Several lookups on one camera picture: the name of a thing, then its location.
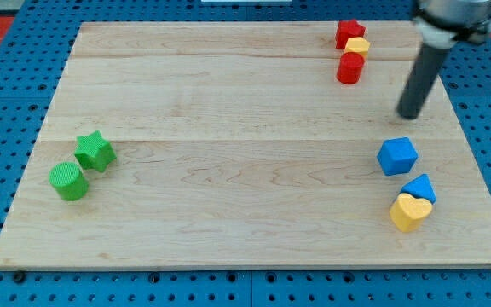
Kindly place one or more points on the green star block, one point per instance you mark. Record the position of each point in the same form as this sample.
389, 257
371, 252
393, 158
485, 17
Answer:
94, 152

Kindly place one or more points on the yellow hexagon block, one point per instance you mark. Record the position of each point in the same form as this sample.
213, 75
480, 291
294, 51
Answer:
357, 45

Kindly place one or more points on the blue triangle block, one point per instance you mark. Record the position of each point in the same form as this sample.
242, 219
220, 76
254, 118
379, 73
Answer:
420, 187

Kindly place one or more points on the red star block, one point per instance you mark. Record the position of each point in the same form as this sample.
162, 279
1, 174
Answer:
348, 29

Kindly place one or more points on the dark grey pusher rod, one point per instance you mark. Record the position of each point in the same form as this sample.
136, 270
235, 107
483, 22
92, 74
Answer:
420, 80

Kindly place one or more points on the green cylinder block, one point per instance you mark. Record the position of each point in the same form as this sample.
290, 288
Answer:
67, 179

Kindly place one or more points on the wooden board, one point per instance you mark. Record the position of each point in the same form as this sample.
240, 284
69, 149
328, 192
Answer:
237, 148

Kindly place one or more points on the red cylinder block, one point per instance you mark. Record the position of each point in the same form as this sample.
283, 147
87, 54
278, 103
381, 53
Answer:
350, 68

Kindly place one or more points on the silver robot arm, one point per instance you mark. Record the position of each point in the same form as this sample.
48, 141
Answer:
441, 24

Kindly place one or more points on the blue cube block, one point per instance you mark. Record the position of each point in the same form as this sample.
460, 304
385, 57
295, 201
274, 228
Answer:
397, 156

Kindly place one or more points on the yellow heart block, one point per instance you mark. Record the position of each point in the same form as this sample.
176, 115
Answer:
408, 212

